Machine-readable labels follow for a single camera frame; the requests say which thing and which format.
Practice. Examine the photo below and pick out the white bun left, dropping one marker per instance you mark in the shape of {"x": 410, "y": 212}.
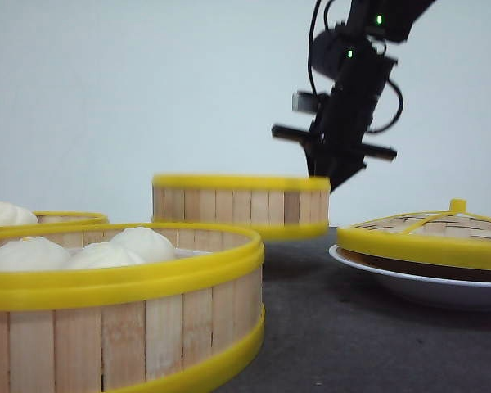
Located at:
{"x": 32, "y": 254}

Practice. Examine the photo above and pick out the white plate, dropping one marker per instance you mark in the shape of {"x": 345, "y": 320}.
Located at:
{"x": 436, "y": 292}

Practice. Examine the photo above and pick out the white bun middle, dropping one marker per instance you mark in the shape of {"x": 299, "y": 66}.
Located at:
{"x": 103, "y": 255}

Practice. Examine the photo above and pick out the bamboo steamer basket one bun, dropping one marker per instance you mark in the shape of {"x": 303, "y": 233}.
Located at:
{"x": 278, "y": 208}

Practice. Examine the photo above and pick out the yellow bamboo steamer lid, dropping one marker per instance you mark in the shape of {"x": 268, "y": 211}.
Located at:
{"x": 453, "y": 238}

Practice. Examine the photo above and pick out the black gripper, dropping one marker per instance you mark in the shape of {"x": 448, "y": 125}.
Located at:
{"x": 333, "y": 145}

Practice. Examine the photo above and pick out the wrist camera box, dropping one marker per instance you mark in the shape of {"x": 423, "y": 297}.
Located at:
{"x": 307, "y": 102}

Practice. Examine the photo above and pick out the bamboo steamer basket three buns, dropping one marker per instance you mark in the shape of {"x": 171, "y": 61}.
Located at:
{"x": 188, "y": 325}

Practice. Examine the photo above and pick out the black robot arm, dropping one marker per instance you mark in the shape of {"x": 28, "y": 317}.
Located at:
{"x": 377, "y": 22}

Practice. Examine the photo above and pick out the white bun in far basket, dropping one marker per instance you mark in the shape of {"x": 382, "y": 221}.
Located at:
{"x": 12, "y": 215}

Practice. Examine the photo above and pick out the white bun right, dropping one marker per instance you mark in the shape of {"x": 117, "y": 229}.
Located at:
{"x": 148, "y": 244}

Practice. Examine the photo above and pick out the bamboo steamer basket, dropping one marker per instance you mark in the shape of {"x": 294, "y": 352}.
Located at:
{"x": 70, "y": 217}

